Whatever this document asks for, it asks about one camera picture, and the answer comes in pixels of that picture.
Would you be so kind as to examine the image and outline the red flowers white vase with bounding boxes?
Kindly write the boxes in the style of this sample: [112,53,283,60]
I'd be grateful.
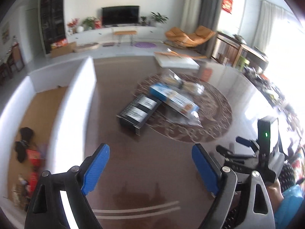
[67,18,84,35]

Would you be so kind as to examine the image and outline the wooden stool hairpin legs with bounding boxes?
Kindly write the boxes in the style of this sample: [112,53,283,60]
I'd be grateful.
[113,30,137,46]

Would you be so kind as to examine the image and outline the person's right hand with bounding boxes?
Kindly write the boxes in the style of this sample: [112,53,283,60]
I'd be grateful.
[266,179,284,213]

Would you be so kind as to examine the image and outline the purple round mat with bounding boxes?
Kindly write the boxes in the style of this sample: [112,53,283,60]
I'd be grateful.
[134,42,157,49]

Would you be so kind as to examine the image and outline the dining table with chairs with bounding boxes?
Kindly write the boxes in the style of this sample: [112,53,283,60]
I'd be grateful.
[1,43,25,83]

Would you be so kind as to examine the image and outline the cardboard box on floor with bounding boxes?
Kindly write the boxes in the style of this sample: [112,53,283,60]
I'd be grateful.
[50,38,76,58]

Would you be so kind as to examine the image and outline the black knit glove white trim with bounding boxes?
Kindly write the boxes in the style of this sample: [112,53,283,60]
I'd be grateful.
[14,127,34,163]

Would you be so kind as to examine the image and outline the black flat television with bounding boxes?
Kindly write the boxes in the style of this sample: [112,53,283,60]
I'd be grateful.
[101,6,140,26]

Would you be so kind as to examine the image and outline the grey curtain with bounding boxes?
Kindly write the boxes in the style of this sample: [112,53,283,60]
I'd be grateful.
[196,0,226,55]

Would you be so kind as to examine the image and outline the white standing air conditioner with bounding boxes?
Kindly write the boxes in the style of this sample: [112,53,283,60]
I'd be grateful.
[180,0,202,34]

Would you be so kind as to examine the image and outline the cream tube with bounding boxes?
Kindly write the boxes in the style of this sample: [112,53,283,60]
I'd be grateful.
[12,172,39,211]

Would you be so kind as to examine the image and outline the white flat box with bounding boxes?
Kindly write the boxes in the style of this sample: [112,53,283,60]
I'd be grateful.
[154,52,200,70]

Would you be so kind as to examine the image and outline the black glass display cabinet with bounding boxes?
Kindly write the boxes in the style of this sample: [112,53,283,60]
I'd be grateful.
[39,0,66,54]

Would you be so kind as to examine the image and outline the green potted plant right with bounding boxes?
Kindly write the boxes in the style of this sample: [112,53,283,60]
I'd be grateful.
[150,12,169,27]

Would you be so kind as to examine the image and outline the orange lounge chair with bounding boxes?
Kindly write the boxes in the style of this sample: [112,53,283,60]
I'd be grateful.
[165,25,216,48]

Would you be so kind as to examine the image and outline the white tv cabinet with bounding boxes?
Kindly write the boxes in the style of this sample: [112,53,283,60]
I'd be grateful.
[67,26,166,45]

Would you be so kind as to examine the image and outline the blue white medicine box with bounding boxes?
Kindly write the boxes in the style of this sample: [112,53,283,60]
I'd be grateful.
[149,83,199,118]

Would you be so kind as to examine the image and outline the black rectangular box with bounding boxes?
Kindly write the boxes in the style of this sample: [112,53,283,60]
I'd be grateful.
[116,94,162,135]

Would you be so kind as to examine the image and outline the clear bag grey pad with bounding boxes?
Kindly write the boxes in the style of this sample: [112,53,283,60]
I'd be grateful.
[165,109,202,127]

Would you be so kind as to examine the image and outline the red wall decoration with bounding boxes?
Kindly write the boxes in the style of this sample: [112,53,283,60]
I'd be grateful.
[222,0,233,14]

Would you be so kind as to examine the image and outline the red foil packet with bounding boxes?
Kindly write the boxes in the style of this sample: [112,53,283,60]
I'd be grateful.
[26,149,46,171]

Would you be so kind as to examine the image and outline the white storage box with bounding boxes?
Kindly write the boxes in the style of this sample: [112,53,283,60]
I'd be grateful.
[1,57,97,228]

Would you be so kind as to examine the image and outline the green potted plant left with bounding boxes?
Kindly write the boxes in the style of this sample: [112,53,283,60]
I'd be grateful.
[82,17,96,31]

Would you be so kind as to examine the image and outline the wooden side desk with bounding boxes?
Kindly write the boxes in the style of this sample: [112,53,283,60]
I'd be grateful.
[211,31,269,72]

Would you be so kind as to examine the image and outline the bagged wooden sticks bundle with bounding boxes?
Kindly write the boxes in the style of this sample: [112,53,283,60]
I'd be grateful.
[160,69,204,95]

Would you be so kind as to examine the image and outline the green potted plant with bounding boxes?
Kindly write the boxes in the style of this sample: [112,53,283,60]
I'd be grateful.
[150,12,169,27]
[82,17,96,31]

